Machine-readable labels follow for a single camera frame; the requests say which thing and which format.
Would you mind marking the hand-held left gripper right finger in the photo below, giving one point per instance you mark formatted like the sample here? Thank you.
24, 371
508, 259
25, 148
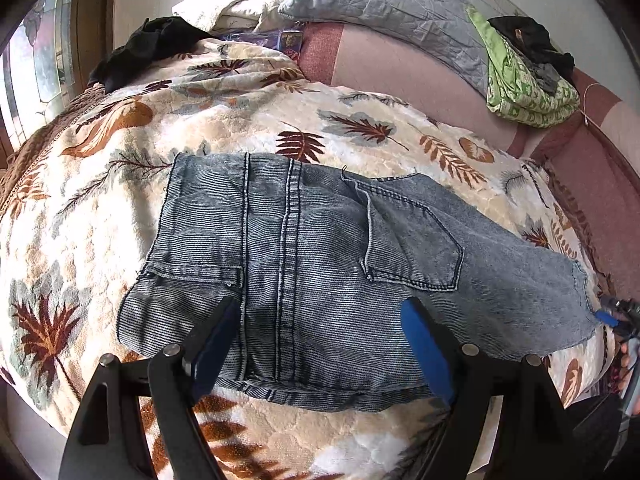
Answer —
430, 350

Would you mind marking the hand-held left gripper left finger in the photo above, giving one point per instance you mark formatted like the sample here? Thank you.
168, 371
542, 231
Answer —
217, 345

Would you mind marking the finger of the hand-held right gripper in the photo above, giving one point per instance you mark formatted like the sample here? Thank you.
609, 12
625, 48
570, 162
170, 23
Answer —
606, 318

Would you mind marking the blue denim pants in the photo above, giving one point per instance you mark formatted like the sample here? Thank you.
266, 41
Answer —
325, 260

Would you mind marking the person's right hand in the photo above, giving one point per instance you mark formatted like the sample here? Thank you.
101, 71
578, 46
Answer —
623, 365

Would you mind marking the person's dark clothing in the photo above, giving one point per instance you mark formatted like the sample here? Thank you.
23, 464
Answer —
600, 425

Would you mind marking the leaf print fleece blanket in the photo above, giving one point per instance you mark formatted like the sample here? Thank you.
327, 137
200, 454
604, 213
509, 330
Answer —
100, 210

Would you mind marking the green patterned cloth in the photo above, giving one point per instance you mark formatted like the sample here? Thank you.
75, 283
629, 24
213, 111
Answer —
515, 90

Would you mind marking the black garment with grey cloth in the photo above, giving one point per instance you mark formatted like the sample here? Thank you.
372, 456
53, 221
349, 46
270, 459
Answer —
530, 40

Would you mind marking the black crumpled garment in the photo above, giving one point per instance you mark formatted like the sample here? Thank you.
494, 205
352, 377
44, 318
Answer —
145, 47

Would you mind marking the purple printed box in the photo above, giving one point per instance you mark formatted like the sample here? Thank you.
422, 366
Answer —
285, 40

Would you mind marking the cream folded blanket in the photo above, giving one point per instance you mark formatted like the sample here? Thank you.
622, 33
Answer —
240, 7

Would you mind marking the wooden door with glass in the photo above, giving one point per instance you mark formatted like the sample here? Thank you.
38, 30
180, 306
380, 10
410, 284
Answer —
92, 20

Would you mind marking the grey quilted pillow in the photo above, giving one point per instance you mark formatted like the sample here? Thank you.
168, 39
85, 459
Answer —
380, 0

